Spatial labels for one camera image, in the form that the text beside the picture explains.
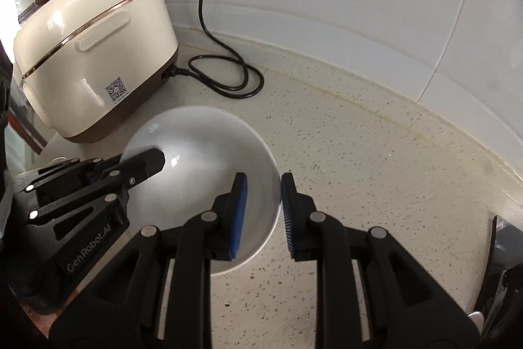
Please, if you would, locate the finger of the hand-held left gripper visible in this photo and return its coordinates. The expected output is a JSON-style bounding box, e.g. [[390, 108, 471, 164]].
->
[[14, 157, 124, 207], [25, 147, 166, 277]]

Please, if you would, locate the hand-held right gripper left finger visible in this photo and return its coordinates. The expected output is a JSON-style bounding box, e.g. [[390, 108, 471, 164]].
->
[[49, 172, 248, 349]]

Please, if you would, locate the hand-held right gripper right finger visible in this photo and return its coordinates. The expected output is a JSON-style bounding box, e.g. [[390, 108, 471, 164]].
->
[[281, 171, 480, 349]]

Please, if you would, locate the plain white bowl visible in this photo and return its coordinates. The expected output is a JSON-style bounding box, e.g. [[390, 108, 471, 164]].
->
[[120, 106, 282, 276]]

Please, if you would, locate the cream rice cooker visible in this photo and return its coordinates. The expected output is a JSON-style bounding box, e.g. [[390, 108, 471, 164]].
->
[[12, 0, 179, 144]]

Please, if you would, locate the dark glossy utensil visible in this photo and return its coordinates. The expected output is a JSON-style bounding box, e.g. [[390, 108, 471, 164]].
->
[[470, 214, 523, 333]]

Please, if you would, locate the black power cable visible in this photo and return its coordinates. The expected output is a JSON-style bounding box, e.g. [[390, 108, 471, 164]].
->
[[161, 0, 264, 100]]

